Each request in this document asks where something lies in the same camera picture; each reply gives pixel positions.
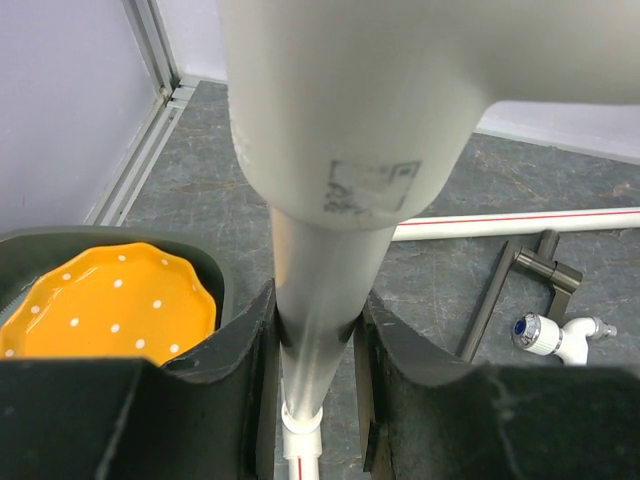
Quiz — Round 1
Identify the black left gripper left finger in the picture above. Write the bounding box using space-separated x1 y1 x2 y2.
1 282 279 479

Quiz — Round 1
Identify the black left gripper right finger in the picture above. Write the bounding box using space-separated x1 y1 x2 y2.
353 293 639 479

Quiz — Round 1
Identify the white PVC pipe frame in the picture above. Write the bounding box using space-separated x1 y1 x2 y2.
219 1 639 479

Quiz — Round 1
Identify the orange dotted plate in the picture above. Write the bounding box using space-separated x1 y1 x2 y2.
1 242 218 365

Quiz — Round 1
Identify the white plastic faucet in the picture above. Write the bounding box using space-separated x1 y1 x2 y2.
512 313 617 366

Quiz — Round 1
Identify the dark grey lever faucet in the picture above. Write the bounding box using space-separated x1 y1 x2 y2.
457 230 584 362

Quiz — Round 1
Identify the grey plate under orange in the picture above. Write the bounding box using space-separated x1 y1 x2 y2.
0 290 29 326

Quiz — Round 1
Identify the dark grey tray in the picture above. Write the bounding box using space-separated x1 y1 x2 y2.
1 227 233 334

